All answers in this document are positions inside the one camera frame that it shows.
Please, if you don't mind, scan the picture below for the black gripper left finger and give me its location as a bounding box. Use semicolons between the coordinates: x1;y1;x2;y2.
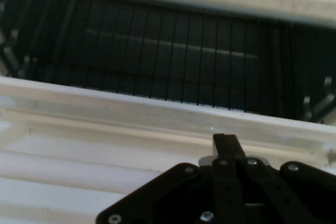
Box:
95;133;248;224

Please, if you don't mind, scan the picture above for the cream oven door with handle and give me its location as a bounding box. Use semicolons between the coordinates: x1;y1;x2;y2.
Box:
0;75;336;224

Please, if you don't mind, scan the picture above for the black wire oven rack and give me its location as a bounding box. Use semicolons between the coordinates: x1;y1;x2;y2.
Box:
23;0;292;116

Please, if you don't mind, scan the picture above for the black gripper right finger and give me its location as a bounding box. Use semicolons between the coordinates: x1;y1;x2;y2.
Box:
227;133;336;224

